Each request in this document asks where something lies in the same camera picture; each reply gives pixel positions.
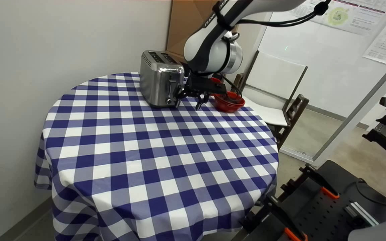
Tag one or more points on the blue white checkered tablecloth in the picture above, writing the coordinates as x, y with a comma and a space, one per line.
146, 160

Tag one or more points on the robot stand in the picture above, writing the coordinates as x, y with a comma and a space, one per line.
323, 214

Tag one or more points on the large wall poster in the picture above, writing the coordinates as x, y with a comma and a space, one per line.
350, 15

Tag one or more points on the black clamp with orange tip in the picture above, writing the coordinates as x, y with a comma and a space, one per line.
280, 217
318, 182

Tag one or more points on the white folding chair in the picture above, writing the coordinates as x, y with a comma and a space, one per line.
273, 80

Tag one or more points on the aluminium rail piece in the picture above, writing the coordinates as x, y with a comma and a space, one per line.
360, 213

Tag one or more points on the black toaster lever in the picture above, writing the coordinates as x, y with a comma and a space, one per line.
172, 87

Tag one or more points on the red bowl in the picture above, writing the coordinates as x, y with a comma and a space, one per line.
228, 104

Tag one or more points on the white framed glass panel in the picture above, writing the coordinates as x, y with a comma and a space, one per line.
354, 124

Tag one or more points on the silver toaster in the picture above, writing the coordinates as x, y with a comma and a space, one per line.
156, 83

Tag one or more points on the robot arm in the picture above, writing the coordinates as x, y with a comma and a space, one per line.
206, 43

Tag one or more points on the dark wooden chair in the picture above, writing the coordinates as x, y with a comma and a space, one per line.
293, 113

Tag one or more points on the brown cardboard sheet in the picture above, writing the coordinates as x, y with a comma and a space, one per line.
184, 23

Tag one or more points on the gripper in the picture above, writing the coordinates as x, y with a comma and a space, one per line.
206, 87

